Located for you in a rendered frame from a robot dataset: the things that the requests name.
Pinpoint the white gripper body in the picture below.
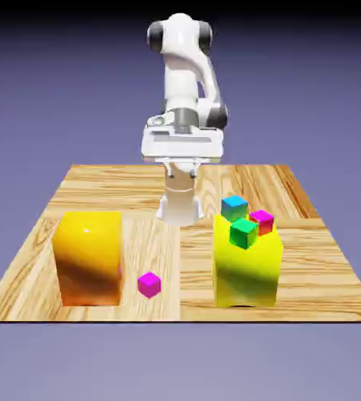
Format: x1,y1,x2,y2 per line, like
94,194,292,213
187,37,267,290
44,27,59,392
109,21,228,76
141,124,225,164

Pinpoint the small blue cube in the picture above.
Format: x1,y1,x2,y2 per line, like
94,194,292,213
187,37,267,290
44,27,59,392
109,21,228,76
220,194,250,223

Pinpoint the small green cube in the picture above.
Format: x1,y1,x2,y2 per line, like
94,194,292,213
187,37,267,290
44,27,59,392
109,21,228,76
229,218,260,251

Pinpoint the small magenta cube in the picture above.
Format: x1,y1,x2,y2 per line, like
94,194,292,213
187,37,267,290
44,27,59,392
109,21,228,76
136,270,163,299
248,209,276,237

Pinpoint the large yellow box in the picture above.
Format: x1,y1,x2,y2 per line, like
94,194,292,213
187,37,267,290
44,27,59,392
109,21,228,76
211,213,284,309

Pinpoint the large orange box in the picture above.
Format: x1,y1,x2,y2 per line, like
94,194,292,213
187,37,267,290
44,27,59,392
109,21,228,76
52,210,125,308

